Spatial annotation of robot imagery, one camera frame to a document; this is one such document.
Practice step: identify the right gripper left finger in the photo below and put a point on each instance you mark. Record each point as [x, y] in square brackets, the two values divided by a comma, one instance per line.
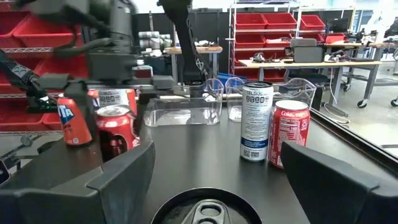
[118, 193]

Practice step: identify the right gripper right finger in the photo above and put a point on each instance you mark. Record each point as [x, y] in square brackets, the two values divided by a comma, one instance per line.
[335, 193]

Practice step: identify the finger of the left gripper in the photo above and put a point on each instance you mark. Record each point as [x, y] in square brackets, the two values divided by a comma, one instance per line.
[77, 88]
[143, 105]

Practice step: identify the red Fanta strawberry can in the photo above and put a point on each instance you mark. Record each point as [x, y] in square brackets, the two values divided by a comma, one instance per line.
[73, 124]
[132, 101]
[92, 97]

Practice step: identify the red Coca-Cola can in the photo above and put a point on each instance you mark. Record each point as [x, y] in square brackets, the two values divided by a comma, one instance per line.
[119, 124]
[289, 133]

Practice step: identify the clear plastic bin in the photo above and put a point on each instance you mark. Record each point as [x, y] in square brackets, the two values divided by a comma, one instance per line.
[298, 90]
[234, 109]
[186, 115]

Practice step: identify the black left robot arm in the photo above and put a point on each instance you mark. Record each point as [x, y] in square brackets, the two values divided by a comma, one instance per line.
[122, 21]

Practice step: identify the red storage bin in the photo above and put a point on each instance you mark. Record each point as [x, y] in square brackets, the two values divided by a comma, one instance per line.
[250, 21]
[275, 37]
[62, 67]
[7, 31]
[280, 21]
[18, 119]
[43, 34]
[335, 38]
[275, 75]
[249, 41]
[311, 22]

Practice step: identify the wooden workbench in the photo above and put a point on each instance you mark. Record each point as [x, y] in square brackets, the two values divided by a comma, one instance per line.
[205, 49]

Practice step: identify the blue crate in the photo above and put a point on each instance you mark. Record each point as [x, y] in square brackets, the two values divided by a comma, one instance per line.
[228, 77]

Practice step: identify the wooden top desk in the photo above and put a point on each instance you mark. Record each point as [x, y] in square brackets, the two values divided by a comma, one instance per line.
[311, 64]
[382, 45]

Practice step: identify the grey equipment case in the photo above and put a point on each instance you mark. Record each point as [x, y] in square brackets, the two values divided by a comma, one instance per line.
[308, 54]

